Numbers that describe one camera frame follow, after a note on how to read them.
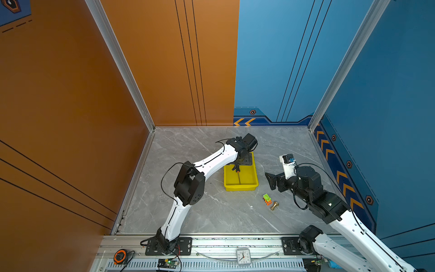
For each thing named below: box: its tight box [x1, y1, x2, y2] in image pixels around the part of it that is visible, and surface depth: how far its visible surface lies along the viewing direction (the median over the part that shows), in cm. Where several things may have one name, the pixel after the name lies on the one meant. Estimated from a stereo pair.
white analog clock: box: [236, 247, 252, 266], surface depth 71 cm
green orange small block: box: [262, 193, 272, 206], surface depth 87 cm
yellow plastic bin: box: [223, 151, 259, 192], surface depth 94 cm
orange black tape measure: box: [113, 248, 129, 265], surface depth 70 cm
